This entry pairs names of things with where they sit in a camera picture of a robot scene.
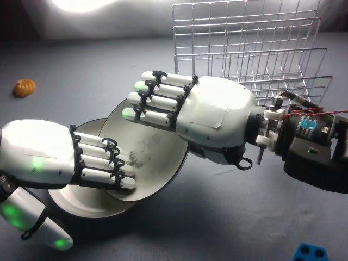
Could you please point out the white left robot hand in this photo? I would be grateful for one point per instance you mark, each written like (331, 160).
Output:
(35, 152)

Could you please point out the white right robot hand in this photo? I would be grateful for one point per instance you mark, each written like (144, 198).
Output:
(212, 114)

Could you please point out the white plate with dark rim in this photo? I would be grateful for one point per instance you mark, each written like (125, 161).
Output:
(157, 163)
(81, 206)

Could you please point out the orange toy pastry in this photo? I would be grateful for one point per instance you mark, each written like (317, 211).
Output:
(25, 88)

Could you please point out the grey table cloth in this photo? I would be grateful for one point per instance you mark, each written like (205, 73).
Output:
(217, 217)

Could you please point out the white cloth backdrop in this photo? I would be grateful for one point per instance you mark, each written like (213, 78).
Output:
(108, 19)

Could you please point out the blue pentagon block with holes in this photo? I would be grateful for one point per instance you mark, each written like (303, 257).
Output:
(311, 254)

